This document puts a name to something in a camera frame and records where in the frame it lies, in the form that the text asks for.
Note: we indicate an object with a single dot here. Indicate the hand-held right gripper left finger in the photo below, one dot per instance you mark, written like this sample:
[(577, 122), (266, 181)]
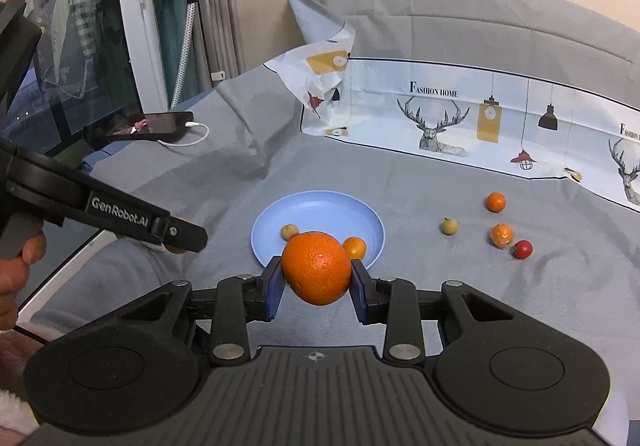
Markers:
[(274, 286)]

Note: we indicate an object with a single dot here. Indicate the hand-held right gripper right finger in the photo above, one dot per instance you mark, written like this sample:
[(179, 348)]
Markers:
[(359, 286)]

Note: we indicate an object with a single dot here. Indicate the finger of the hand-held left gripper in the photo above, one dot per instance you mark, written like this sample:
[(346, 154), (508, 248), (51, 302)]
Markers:
[(192, 236)]

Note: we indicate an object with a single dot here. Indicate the orange mandarin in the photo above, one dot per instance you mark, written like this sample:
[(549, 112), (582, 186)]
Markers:
[(356, 247), (317, 268), (496, 201)]

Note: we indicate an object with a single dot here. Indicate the blue plastic plate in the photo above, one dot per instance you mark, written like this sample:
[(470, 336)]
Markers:
[(320, 211)]

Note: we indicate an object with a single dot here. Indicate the plastic-wrapped mandarin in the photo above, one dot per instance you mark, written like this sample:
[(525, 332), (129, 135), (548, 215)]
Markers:
[(501, 235)]

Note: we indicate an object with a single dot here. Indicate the small red apple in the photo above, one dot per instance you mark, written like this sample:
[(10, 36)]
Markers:
[(523, 249)]

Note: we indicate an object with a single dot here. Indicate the person's left forearm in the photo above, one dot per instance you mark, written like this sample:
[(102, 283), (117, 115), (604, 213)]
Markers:
[(12, 366)]

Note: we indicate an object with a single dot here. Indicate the person's left hand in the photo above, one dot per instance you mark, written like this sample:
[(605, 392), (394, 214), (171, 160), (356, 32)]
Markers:
[(12, 291)]

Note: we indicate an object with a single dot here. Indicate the blue bed sheet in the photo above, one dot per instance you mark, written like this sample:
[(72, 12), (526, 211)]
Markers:
[(95, 160)]

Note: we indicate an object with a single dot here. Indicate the glass window pane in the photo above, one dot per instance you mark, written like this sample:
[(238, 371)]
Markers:
[(75, 116)]

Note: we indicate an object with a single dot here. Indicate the black smartphone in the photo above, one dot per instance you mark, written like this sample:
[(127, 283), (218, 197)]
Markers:
[(150, 124)]

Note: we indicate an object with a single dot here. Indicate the white plastic clip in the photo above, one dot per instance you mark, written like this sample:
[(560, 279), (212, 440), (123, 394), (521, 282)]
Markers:
[(219, 75)]

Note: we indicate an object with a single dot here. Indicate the teal cloth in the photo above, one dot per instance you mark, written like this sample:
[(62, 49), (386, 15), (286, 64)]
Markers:
[(167, 36)]

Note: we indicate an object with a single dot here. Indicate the deer print cloth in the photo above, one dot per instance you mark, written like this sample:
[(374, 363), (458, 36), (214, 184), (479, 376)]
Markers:
[(380, 106)]

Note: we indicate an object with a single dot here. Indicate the plaid shirt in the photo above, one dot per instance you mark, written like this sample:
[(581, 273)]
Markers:
[(65, 1)]

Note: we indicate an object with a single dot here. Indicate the grey curtain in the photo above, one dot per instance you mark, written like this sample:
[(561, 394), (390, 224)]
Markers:
[(225, 26)]

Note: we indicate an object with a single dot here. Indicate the white bed frame edge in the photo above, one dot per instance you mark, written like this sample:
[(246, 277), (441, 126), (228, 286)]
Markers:
[(65, 266)]

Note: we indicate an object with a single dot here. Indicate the white window frame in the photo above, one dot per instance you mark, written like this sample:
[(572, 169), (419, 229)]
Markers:
[(145, 51)]

